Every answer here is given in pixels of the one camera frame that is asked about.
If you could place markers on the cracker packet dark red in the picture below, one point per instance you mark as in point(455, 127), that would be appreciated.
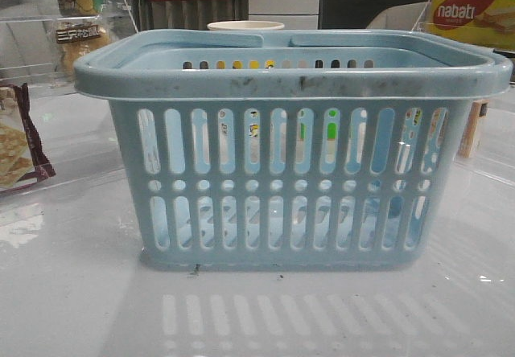
point(23, 162)

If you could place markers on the yellow nabati wafer box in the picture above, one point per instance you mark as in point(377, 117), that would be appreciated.
point(470, 11)

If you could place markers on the light blue plastic basket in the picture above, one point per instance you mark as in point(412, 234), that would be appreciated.
point(206, 123)

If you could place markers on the beige small carton box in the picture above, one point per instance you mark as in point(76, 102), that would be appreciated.
point(470, 140)

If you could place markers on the yellow popcorn paper cup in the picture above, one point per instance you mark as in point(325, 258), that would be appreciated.
point(245, 25)

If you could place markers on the clear acrylic shelf left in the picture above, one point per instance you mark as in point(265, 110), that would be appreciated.
point(28, 48)

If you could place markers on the rubiks cube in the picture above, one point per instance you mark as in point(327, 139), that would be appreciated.
point(304, 137)

